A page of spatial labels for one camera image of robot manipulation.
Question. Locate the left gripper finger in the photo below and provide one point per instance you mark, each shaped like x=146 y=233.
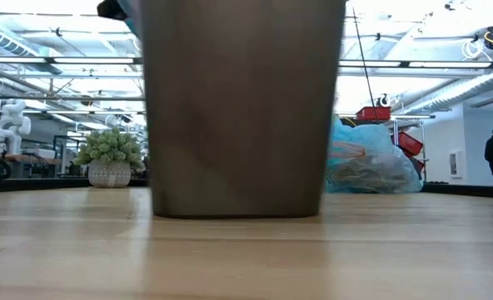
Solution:
x=113 y=9

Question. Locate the dark grey trash bin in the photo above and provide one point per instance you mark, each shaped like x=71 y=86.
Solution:
x=238 y=125

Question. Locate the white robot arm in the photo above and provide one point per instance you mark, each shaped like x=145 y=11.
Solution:
x=11 y=125

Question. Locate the green succulent in white pot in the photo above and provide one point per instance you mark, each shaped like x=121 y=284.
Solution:
x=109 y=150

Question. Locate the red storage bin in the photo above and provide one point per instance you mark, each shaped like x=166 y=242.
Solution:
x=373 y=113
x=409 y=143

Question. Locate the white wall panel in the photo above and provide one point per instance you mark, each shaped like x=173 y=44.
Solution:
x=454 y=163

